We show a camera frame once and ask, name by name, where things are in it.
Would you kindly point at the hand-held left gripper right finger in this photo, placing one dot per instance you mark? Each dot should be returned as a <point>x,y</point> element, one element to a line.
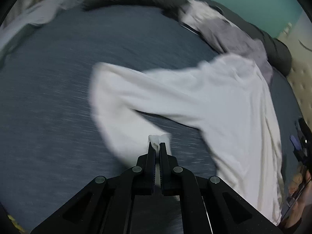
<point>164,160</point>

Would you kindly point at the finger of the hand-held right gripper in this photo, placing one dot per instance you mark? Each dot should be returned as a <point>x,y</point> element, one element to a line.
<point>295,142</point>

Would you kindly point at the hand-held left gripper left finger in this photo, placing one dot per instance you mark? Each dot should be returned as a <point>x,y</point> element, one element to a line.
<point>151,160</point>

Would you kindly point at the white long-sleeve shirt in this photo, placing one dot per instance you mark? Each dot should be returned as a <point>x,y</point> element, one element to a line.
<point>219,97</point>

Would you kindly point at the person's right hand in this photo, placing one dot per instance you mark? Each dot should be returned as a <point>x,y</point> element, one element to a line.
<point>298,199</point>

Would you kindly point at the cream tufted headboard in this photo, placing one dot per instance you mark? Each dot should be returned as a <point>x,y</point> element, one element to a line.
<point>302,78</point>

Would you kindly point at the bed with blue sheet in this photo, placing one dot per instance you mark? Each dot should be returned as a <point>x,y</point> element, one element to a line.
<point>61,90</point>

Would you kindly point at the grey jacket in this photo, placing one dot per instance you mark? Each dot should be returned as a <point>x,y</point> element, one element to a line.
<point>226,39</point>

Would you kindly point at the cream crumpled garment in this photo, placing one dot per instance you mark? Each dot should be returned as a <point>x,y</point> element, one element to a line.
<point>195,12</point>

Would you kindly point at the light grey bed cover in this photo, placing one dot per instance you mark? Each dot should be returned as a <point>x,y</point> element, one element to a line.
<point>36,14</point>

